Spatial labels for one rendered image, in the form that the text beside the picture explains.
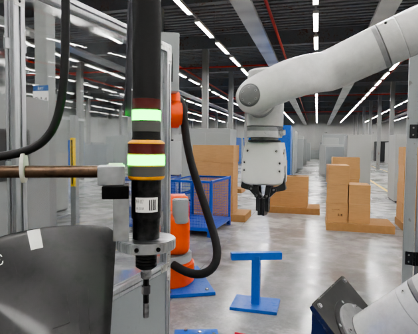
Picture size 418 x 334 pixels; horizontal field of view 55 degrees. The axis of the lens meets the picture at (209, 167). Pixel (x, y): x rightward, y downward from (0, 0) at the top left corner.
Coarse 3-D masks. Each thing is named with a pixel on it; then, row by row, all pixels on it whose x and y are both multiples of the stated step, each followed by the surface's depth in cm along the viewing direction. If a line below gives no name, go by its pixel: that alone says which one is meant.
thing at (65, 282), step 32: (32, 256) 55; (64, 256) 56; (96, 256) 58; (0, 288) 52; (32, 288) 52; (64, 288) 53; (96, 288) 54; (0, 320) 50; (32, 320) 50; (64, 320) 50; (96, 320) 52
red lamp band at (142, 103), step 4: (132, 100) 46; (136, 100) 45; (140, 100) 45; (144, 100) 45; (148, 100) 45; (152, 100) 45; (156, 100) 46; (160, 100) 46; (132, 104) 46; (136, 104) 45; (140, 104) 45; (144, 104) 45; (148, 104) 45; (152, 104) 45; (156, 104) 46; (160, 104) 46; (132, 108) 46; (136, 108) 45; (148, 108) 45; (152, 108) 45; (156, 108) 46; (160, 108) 46
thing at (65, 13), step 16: (64, 0) 44; (64, 16) 44; (64, 32) 44; (64, 48) 44; (64, 64) 44; (64, 80) 45; (64, 96) 45; (48, 128) 45; (32, 144) 44; (0, 160) 44
